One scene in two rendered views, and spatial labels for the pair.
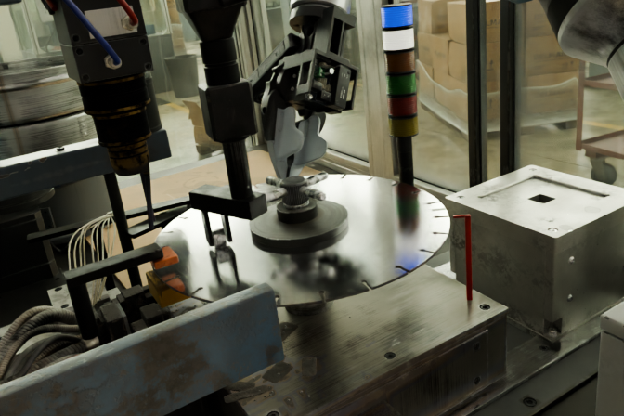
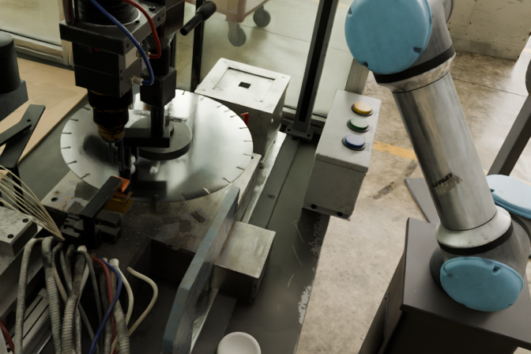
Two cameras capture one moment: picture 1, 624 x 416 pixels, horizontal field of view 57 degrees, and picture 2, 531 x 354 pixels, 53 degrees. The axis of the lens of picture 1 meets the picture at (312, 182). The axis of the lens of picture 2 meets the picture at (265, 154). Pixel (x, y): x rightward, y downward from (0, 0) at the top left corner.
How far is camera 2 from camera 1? 57 cm
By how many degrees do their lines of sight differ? 48
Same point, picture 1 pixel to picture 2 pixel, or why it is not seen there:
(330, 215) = (179, 128)
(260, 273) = (178, 176)
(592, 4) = (405, 82)
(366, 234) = (207, 136)
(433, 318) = not seen: hidden behind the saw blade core
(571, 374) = (278, 178)
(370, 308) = not seen: hidden behind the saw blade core
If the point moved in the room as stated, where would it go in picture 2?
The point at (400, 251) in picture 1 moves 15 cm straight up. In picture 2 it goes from (235, 144) to (245, 70)
